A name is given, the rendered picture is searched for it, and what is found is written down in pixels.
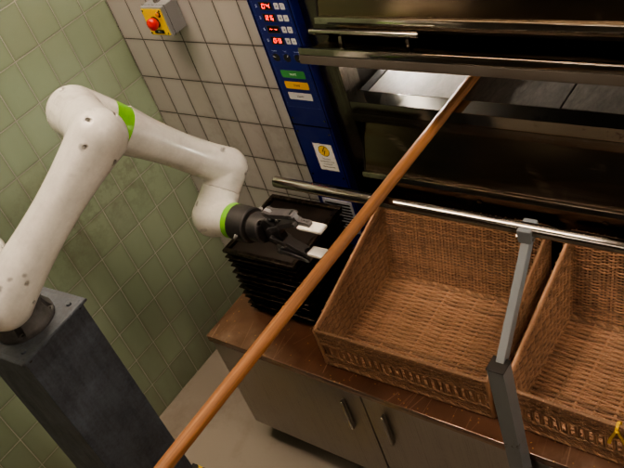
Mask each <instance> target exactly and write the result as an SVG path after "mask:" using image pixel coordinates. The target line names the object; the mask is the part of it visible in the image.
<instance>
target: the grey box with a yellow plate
mask: <svg viewBox="0 0 624 468"><path fill-rule="evenodd" d="M140 9H141V11H142V14H143V16H144V18H145V20H146V21H147V20H148V19H150V18H155V19H156V20H157V21H158V22H159V25H160V26H159V28H158V30H156V31H152V30H150V31H151V33H152V35H167V36H174V35H175V34H177V33H178V32H179V31H181V30H182V29H183V28H184V27H185V26H187V23H186V22H185V19H184V17H183V15H182V12H181V10H180V8H179V5H178V3H177V1H176V0H161V1H160V2H158V3H153V1H152V0H149V1H147V2H146V3H145V4H143V5H142V6H141V7H140ZM156 12H159V13H160V15H161V17H160V18H158V17H156V16H155V13H156Z"/></svg>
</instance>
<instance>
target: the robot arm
mask: <svg viewBox="0 0 624 468"><path fill-rule="evenodd" d="M45 115H46V118H47V121H48V123H49V125H50V126H51V128H52V129H53V130H54V131H55V132H56V133H57V134H58V135H60V136H61V137H63V140H62V142H61V145H60V147H59V149H58V153H57V155H56V157H55V159H54V161H53V163H52V165H51V167H50V169H49V171H48V173H47V175H46V177H45V180H44V182H43V184H42V186H41V187H40V189H39V190H38V192H37V194H36V196H35V198H34V200H33V201H32V204H31V206H30V207H29V209H28V211H27V212H26V214H25V216H23V218H22V220H21V221H20V223H19V225H18V227H17V228H16V230H15V231H14V233H13V234H12V236H11V237H10V239H9V240H8V242H7V243H6V244H5V243H4V241H3V240H2V239H1V238H0V342H2V343H3V344H5V345H18V344H21V343H24V342H26V341H29V340H31V339H32V338H33V337H35V336H36V335H38V334H39V333H40V332H42V331H43V330H44V329H45V328H46V327H47V326H48V324H49V323H50V321H51V320H52V318H53V317H54V314H55V306H54V304H53V303H52V301H51V300H50V299H49V298H48V297H46V296H43V295H42V294H40V293H41V291H42V289H43V287H44V284H45V282H46V279H47V276H48V274H49V272H50V270H51V268H52V266H53V265H54V263H55V261H56V259H57V257H58V255H59V252H60V250H61V248H62V246H63V244H64V242H65V241H66V239H67V238H68V236H69V234H70V233H71V231H72V228H73V227H74V225H75V223H76V222H77V220H78V218H79V217H80V215H81V214H82V212H83V210H84V209H85V207H86V205H87V204H88V203H89V201H90V200H91V198H92V197H93V195H94V194H95V193H96V191H97V190H98V188H99V186H100V185H101V184H102V182H103V181H104V179H105V178H106V177H107V175H108V174H109V173H110V171H111V170H112V168H113V167H114V166H115V164H116V163H117V162H118V161H119V160H120V159H121V158H122V157H123V156H129V157H133V158H138V159H142V160H146V161H150V162H154V163H159V164H162V165H166V166H169V167H172V168H175V169H177V170H180V171H182V172H185V173H188V174H190V175H192V176H197V177H200V178H202V185H201V190H200V193H199V195H198V198H197V200H196V202H195V205H194V207H193V210H192V222H193V225H194V227H195V228H196V229H197V230H198V231H199V232H200V233H201V234H202V235H204V236H207V237H213V238H214V237H223V238H229V239H233V240H236V241H242V242H246V243H254V242H260V243H265V242H272V243H273V244H277V246H278V248H279V249H278V250H277V252H278V253H279V254H286V255H289V256H291V257H293V258H296V259H299V260H301V261H304V262H306V263H310V261H311V260H312V259H313V258H316V259H319V260H320V259H321V258H322V256H323V255H324V254H325V253H326V252H327V251H328V249H324V248H320V247H317V246H313V247H312V248H311V247H309V246H308V245H306V244H304V243H302V242H300V241H299V240H297V239H295V238H293V237H292V235H291V234H290V233H288V232H286V230H285V228H292V227H294V228H295V227H296V226H297V225H298V226H297V229H299V230H303V231H306V232H311V233H315V234H319V235H321V234H322V233H323V231H324V230H325V229H326V228H327V227H328V226H327V225H325V224H321V223H317V222H313V221H311V220H309V219H305V218H302V217H301V216H300V215H298V212H297V210H294V209H279V208H272V207H270V206H267V207H266V208H265V209H264V210H263V208H262V207H260V208H258V207H253V206H250V205H245V204H241V203H238V200H239V196H240V193H241V188H242V185H243V183H244V180H245V177H246V176H247V172H248V163H247V161H246V158H245V157H244V155H243V154H242V153H241V152H240V151H239V150H237V149H235V148H231V147H228V146H224V145H220V144H216V143H213V142H210V141H207V140H204V139H201V138H198V137H195V136H191V135H189V134H186V133H184V132H181V131H179V130H176V129H174V128H173V127H171V126H168V125H166V124H164V123H161V122H159V121H157V120H155V119H153V118H151V117H149V116H148V115H147V114H145V113H143V112H141V111H140V110H137V109H135V108H134V107H132V106H126V105H124V104H123V103H121V102H119V101H117V100H115V99H112V98H110V97H107V96H104V95H102V94H100V93H98V92H96V91H93V90H91V89H89V88H86V87H84V86H81V85H77V84H69V85H64V86H62V87H60V88H59V89H57V90H56V91H55V92H54V93H53V94H52V95H51V96H50V98H49V99H48V101H47V103H46V107H45ZM262 210H263V212H262ZM286 237H287V238H286Z"/></svg>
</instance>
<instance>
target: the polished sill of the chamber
mask: <svg viewBox="0 0 624 468"><path fill-rule="evenodd" d="M448 100H449V98H441V97H421V96H411V95H401V94H391V93H381V92H371V91H358V92H357V93H356V94H355V96H354V97H353V98H352V99H351V100H350V101H349V103H350V106H351V109H352V112H355V113H364V114H372V115H381V116H389V117H397V118H406V119H414V120H423V121H431V122H432V120H433V119H434V118H435V117H436V115H437V114H438V113H439V111H440V110H441V109H442V108H443V106H444V105H445V104H446V103H447V101H448ZM446 123H448V124H463V125H471V126H480V127H488V128H497V129H505V130H514V131H522V132H530V133H539V134H546V135H555V136H563V137H579V138H588V139H596V140H604V141H613V142H621V143H624V114H614V113H603V112H593V111H583V110H563V109H553V108H542V107H533V106H523V105H513V104H502V103H492V102H482V101H472V100H463V101H462V102H461V103H460V104H459V106H458V107H457V108H456V110H455V111H454V112H452V114H451V115H450V116H449V117H448V119H447V120H446Z"/></svg>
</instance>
